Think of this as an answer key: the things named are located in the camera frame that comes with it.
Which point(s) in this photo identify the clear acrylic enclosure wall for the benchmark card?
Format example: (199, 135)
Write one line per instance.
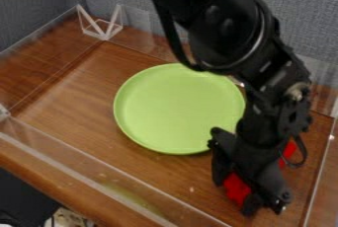
(61, 144)

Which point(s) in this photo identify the clear acrylic corner bracket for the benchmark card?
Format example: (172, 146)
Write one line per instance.
(97, 28)

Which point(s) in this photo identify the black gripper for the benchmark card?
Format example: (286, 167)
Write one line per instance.
(256, 165)

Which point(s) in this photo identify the green round plate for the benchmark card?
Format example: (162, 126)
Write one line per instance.
(168, 105)

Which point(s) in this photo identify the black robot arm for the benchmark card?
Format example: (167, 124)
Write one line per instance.
(230, 37)

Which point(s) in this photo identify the red block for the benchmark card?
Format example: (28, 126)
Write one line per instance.
(236, 188)

